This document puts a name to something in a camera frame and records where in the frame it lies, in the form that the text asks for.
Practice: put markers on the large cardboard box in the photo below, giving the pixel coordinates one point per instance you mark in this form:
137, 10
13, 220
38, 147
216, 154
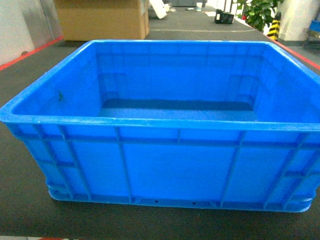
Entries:
86, 20

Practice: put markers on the large blue plastic crate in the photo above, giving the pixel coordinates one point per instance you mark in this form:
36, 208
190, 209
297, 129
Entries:
231, 125

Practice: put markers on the white object on floor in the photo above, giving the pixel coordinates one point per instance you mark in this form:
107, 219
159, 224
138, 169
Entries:
159, 8

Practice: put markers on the yellow black striped post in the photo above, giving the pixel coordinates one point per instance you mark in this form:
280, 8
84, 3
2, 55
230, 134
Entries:
274, 29

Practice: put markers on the green potted plant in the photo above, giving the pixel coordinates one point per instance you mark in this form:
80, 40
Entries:
259, 13

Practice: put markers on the black device on floor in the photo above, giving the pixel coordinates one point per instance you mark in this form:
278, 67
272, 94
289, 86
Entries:
223, 17

